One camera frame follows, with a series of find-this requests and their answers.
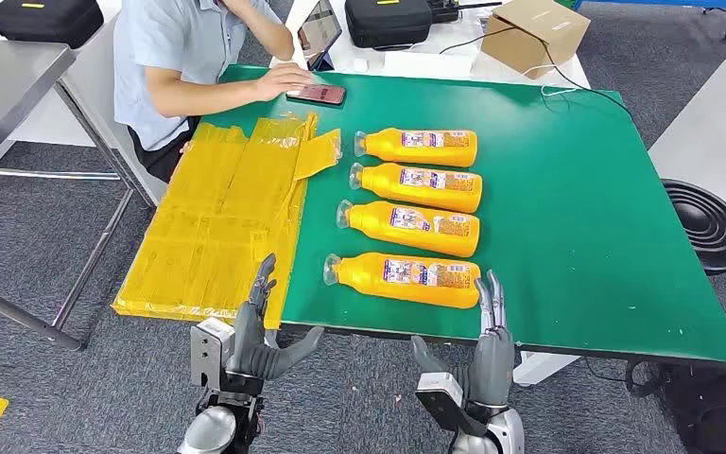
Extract pale grey bench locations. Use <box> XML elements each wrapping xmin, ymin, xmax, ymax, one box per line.
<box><xmin>59</xmin><ymin>12</ymin><xmax>169</xmax><ymax>208</ymax></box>

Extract black cable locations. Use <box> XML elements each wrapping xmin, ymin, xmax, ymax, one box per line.
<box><xmin>438</xmin><ymin>26</ymin><xmax>634</xmax><ymax>121</ymax></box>

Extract black carrying case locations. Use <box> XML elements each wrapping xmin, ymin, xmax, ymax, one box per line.
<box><xmin>344</xmin><ymin>0</ymin><xmax>434</xmax><ymax>50</ymax></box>
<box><xmin>0</xmin><ymin>0</ymin><xmax>105</xmax><ymax>50</ymax></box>

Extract grey metal table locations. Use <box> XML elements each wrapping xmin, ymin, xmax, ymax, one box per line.
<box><xmin>0</xmin><ymin>38</ymin><xmax>158</xmax><ymax>352</ymax></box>

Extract brown cardboard box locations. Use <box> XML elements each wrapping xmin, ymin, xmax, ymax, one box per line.
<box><xmin>480</xmin><ymin>0</ymin><xmax>592</xmax><ymax>80</ymax></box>

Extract person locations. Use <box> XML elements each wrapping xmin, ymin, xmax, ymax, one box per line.
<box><xmin>112</xmin><ymin>0</ymin><xmax>314</xmax><ymax>184</ymax></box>

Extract pale grey table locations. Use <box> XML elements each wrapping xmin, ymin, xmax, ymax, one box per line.
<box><xmin>648</xmin><ymin>18</ymin><xmax>726</xmax><ymax>218</ymax></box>

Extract smartphone with red screen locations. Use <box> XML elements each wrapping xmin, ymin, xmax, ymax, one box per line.
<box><xmin>285</xmin><ymin>83</ymin><xmax>347</xmax><ymax>107</ymax></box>

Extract person's right hand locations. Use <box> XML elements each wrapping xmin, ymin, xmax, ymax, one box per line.
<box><xmin>252</xmin><ymin>62</ymin><xmax>314</xmax><ymax>103</ymax></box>

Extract yellow taped cardboard sheet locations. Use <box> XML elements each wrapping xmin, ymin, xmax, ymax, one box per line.
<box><xmin>111</xmin><ymin>113</ymin><xmax>343</xmax><ymax>331</ymax></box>

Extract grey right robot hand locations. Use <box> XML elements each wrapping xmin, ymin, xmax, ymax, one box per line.
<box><xmin>410</xmin><ymin>270</ymin><xmax>517</xmax><ymax>409</ymax></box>

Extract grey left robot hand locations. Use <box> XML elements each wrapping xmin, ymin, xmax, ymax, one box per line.
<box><xmin>228</xmin><ymin>253</ymin><xmax>325</xmax><ymax>382</ymax></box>

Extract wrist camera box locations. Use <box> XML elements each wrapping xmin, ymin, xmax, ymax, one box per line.
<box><xmin>415</xmin><ymin>373</ymin><xmax>490</xmax><ymax>438</ymax></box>
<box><xmin>189</xmin><ymin>317</ymin><xmax>235</xmax><ymax>390</ymax></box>

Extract black round stool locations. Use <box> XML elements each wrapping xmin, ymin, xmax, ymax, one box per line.
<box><xmin>660</xmin><ymin>178</ymin><xmax>726</xmax><ymax>321</ymax></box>

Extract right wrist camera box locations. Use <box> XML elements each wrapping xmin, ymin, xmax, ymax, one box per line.
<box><xmin>415</xmin><ymin>373</ymin><xmax>490</xmax><ymax>438</ymax></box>

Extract white cable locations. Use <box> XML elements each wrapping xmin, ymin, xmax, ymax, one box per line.
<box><xmin>522</xmin><ymin>62</ymin><xmax>580</xmax><ymax>98</ymax></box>

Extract white table leg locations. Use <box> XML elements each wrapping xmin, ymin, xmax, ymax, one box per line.
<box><xmin>511</xmin><ymin>350</ymin><xmax>582</xmax><ymax>388</ymax></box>

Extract orange detergent bottle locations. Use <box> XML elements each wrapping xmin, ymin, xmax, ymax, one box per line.
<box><xmin>348</xmin><ymin>162</ymin><xmax>484</xmax><ymax>215</ymax></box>
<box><xmin>322</xmin><ymin>252</ymin><xmax>482</xmax><ymax>310</ymax></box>
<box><xmin>336</xmin><ymin>199</ymin><xmax>481</xmax><ymax>259</ymax></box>
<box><xmin>354</xmin><ymin>128</ymin><xmax>479</xmax><ymax>168</ymax></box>

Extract tablet on stand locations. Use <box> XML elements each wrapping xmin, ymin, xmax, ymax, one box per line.
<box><xmin>296</xmin><ymin>0</ymin><xmax>343</xmax><ymax>72</ymax></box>

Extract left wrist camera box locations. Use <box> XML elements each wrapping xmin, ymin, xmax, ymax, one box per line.
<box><xmin>189</xmin><ymin>317</ymin><xmax>235</xmax><ymax>390</ymax></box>

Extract white table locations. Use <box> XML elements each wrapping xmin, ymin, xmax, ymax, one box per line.
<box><xmin>268</xmin><ymin>0</ymin><xmax>592</xmax><ymax>90</ymax></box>

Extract green table mat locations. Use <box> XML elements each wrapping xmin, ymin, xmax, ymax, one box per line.
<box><xmin>199</xmin><ymin>64</ymin><xmax>726</xmax><ymax>368</ymax></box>

